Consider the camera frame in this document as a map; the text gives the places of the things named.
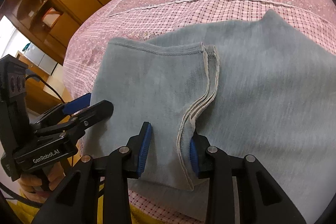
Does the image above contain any person's left hand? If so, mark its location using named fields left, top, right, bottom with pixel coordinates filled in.
left=20, top=161, right=66, bottom=195

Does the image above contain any wooden desk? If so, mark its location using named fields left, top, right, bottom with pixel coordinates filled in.
left=16, top=50, right=72, bottom=114

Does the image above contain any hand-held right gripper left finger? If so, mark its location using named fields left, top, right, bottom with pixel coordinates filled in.
left=31, top=122, right=153, bottom=224

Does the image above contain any black cable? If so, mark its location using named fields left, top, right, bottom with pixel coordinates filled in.
left=26, top=74, right=67, bottom=104

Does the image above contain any red and white box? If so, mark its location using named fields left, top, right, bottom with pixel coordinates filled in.
left=42, top=7, right=63, bottom=29

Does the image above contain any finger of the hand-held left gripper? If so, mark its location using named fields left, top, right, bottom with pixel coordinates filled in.
left=34, top=100, right=114, bottom=140
left=30, top=93, right=92, bottom=130

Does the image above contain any yellow plastic bag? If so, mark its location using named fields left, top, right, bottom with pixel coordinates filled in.
left=5, top=199, right=40, bottom=224

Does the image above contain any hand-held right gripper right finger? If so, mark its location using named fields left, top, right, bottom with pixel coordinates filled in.
left=189, top=134, right=307, bottom=224

